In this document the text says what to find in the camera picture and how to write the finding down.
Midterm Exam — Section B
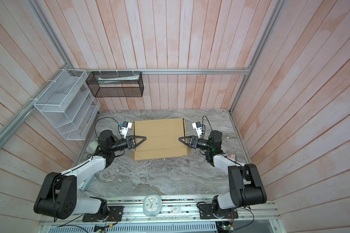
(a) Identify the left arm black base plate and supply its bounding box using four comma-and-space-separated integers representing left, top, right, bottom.
82, 206, 124, 222

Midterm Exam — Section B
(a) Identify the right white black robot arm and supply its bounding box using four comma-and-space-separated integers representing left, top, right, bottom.
179, 130, 267, 217

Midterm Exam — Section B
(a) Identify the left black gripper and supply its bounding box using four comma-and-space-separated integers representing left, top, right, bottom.
110, 135, 147, 152

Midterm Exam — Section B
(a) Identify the small white label card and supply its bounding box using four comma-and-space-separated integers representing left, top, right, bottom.
170, 206, 182, 214

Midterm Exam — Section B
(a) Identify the white wire mesh shelf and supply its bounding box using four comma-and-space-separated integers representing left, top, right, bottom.
34, 70, 100, 141

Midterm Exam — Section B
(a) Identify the brown cardboard box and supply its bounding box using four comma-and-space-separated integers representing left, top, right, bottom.
131, 118, 192, 161

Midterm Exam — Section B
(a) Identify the aluminium front rail frame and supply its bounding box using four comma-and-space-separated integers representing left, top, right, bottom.
36, 195, 286, 233

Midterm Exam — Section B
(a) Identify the pack of coloured markers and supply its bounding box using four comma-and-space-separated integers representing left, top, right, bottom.
228, 154, 236, 161

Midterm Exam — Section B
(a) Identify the black mesh wall basket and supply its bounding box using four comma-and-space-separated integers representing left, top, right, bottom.
86, 71, 144, 98

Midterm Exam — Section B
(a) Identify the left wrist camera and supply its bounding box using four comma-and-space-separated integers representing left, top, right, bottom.
119, 121, 133, 139

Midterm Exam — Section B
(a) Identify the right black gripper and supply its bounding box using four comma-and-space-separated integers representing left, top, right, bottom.
180, 136, 213, 152

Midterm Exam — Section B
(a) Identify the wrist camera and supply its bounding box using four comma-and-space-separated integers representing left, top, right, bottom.
119, 121, 133, 139
192, 122, 205, 139

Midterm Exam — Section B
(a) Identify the pale blue alarm clock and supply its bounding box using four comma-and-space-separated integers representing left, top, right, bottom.
143, 194, 162, 216

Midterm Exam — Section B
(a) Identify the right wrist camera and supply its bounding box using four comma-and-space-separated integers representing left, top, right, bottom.
192, 122, 205, 139

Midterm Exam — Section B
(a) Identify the white paper in basket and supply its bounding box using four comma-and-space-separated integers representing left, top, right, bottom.
98, 75, 140, 84

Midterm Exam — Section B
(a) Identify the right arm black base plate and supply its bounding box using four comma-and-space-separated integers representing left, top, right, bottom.
196, 202, 238, 220

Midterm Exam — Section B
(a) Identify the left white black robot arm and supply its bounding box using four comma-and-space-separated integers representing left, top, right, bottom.
34, 130, 146, 221

